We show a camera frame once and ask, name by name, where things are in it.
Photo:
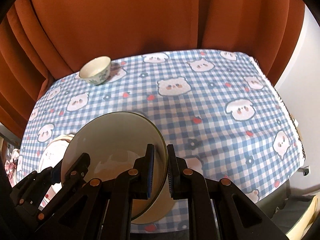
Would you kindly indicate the orange curtain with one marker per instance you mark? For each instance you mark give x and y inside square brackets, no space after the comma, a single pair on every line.
[150,12]

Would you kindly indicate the cream cloth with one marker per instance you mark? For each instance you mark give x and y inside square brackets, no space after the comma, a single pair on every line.
[309,215]

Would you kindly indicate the pink patterned cloth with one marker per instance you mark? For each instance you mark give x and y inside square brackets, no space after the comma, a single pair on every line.
[12,163]

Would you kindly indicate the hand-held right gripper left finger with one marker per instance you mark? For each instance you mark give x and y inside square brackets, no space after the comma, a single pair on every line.
[150,172]

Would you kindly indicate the blue checkered cartoon tablecloth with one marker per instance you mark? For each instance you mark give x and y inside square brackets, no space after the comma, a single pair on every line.
[212,120]

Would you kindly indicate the dark grey cushion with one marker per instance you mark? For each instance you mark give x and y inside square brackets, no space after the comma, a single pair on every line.
[300,202]

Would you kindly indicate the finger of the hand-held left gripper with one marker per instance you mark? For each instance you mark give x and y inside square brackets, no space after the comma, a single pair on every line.
[80,166]
[53,176]

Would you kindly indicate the small black white object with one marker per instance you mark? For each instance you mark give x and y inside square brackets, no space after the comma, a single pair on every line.
[305,171]

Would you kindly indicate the green floral white bowl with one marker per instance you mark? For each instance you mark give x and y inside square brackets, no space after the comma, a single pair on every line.
[112,140]
[96,68]

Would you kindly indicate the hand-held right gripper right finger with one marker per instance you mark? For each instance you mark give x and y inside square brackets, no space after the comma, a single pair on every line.
[171,175]

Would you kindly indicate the small white scalloped plate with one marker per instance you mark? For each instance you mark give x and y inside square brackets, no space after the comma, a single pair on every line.
[53,152]

